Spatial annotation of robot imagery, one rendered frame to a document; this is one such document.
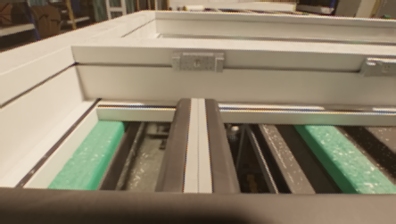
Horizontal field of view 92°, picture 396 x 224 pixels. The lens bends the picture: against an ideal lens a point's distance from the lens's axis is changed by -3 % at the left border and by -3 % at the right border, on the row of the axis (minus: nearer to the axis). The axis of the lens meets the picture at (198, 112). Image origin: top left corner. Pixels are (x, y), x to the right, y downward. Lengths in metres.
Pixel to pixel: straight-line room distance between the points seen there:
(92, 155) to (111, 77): 0.08
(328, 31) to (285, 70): 0.51
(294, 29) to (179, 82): 0.51
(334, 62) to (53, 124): 0.26
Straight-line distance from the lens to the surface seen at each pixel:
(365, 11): 9.69
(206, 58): 0.18
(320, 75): 0.24
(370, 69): 0.25
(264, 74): 0.21
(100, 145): 0.19
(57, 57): 0.21
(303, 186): 0.56
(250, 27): 0.63
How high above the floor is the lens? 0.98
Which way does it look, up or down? 31 degrees down
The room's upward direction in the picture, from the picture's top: 2 degrees clockwise
